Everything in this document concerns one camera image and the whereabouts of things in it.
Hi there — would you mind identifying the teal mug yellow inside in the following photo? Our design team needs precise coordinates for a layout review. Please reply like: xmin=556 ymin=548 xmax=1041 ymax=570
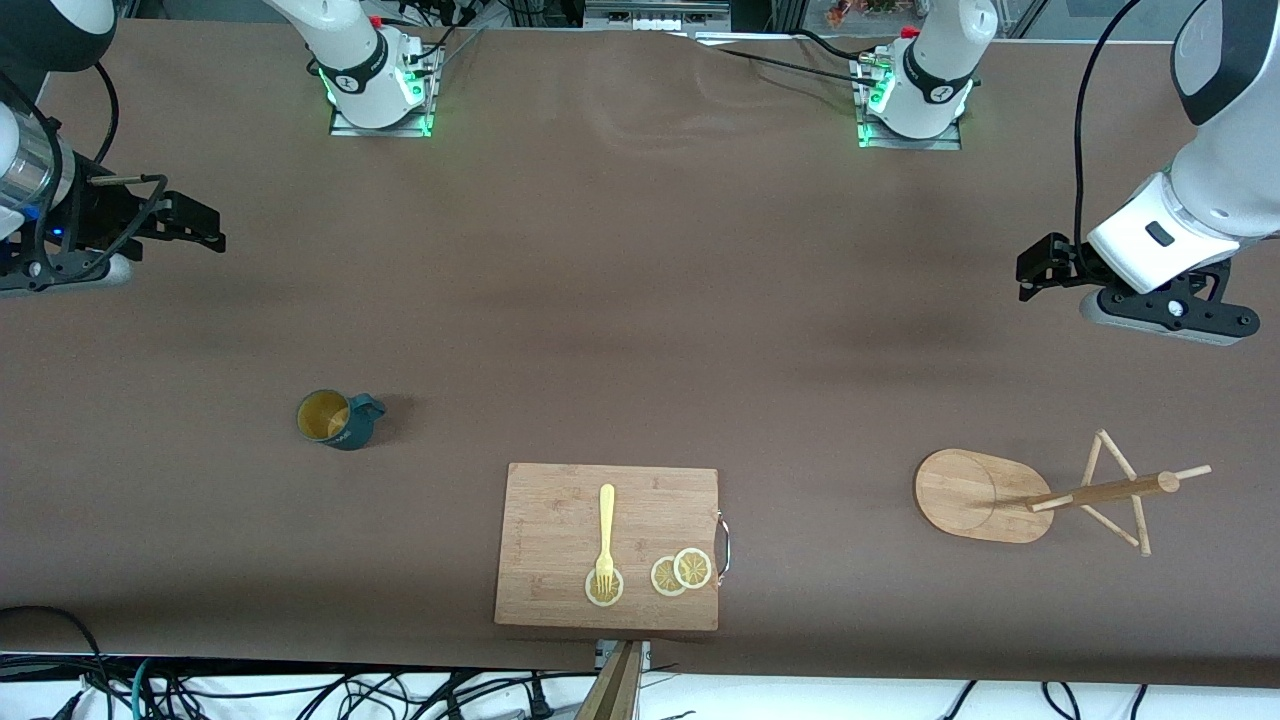
xmin=296 ymin=389 xmax=387 ymax=451

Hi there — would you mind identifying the wooden mug rack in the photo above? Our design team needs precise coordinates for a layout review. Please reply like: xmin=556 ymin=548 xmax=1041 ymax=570
xmin=914 ymin=429 xmax=1213 ymax=558

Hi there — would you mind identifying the brown table cover sheet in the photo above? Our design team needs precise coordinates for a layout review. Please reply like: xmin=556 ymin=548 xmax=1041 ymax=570
xmin=0 ymin=18 xmax=1280 ymax=691

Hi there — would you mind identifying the grey power strip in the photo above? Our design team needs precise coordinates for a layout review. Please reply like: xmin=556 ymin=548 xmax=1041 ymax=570
xmin=584 ymin=0 xmax=732 ymax=32

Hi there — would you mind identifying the yellow plastic fork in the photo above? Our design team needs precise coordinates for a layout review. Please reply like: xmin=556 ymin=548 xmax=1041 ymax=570
xmin=596 ymin=484 xmax=616 ymax=593

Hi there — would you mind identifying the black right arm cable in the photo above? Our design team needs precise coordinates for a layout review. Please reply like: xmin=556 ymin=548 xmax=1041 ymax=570
xmin=20 ymin=60 xmax=171 ymax=281

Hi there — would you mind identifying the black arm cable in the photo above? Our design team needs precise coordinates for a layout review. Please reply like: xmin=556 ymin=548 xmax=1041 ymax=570
xmin=20 ymin=60 xmax=171 ymax=281
xmin=1073 ymin=0 xmax=1143 ymax=251

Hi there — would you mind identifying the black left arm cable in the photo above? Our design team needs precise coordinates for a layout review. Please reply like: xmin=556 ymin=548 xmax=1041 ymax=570
xmin=1073 ymin=0 xmax=1143 ymax=251

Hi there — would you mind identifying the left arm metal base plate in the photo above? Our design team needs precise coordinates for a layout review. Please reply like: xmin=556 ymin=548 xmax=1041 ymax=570
xmin=857 ymin=52 xmax=963 ymax=151

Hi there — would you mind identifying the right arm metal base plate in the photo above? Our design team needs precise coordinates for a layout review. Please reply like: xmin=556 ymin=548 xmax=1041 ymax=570
xmin=329 ymin=38 xmax=435 ymax=138

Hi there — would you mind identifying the short black table cable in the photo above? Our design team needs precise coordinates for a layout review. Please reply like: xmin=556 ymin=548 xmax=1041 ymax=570
xmin=792 ymin=28 xmax=883 ymax=61

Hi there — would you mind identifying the long black table cable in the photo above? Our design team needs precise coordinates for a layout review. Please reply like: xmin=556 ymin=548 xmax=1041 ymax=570
xmin=688 ymin=34 xmax=881 ymax=86

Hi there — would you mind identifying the thick black looped cable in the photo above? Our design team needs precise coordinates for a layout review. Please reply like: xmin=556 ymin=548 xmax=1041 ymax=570
xmin=0 ymin=604 xmax=113 ymax=720

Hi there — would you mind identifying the teal cable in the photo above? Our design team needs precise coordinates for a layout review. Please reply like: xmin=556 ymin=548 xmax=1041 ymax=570
xmin=129 ymin=657 xmax=163 ymax=720

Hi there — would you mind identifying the bamboo cutting board metal handle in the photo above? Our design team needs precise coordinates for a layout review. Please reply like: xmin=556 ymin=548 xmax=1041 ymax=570
xmin=494 ymin=462 xmax=732 ymax=632

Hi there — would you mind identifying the wooden post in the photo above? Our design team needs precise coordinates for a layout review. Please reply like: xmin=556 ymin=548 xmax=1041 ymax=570
xmin=575 ymin=641 xmax=643 ymax=720

